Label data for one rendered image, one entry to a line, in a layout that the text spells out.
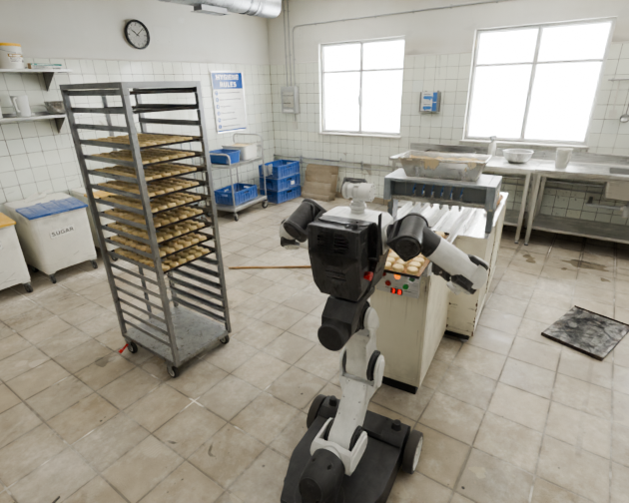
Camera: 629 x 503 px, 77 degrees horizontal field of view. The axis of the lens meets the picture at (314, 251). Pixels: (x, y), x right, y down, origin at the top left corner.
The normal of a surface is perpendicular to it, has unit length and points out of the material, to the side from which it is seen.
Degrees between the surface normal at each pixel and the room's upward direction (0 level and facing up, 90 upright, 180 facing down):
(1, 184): 90
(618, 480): 0
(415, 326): 90
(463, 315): 90
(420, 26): 90
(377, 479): 0
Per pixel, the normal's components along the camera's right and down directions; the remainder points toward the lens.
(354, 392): -0.38, -0.36
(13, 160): 0.82, 0.20
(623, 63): -0.58, 0.33
